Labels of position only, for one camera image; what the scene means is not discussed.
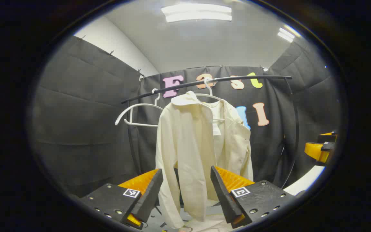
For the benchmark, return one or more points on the white plastic clothes hanger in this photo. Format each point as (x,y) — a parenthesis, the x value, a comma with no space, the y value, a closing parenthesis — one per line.
(134,108)
(208,88)

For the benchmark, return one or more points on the small ceiling light panel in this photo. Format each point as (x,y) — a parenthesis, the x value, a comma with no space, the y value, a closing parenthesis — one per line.
(287,33)

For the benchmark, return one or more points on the large ceiling light panel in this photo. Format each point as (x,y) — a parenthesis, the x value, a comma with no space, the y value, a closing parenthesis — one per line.
(196,13)

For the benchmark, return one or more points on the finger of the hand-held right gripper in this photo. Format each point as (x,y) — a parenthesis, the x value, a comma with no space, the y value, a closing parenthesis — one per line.
(316,151)
(328,138)

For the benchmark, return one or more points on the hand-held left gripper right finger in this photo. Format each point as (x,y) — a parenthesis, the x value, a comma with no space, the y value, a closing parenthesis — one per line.
(224,196)

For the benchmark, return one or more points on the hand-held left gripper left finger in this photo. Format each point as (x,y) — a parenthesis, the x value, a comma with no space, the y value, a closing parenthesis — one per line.
(151,193)

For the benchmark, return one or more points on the black backdrop cloth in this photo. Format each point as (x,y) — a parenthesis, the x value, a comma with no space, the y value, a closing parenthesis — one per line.
(85,122)

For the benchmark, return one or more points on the cream jacket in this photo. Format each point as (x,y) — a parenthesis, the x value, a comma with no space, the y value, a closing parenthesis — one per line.
(188,145)

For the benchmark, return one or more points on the black clothes rack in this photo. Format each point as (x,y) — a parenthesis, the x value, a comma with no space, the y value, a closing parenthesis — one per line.
(269,76)

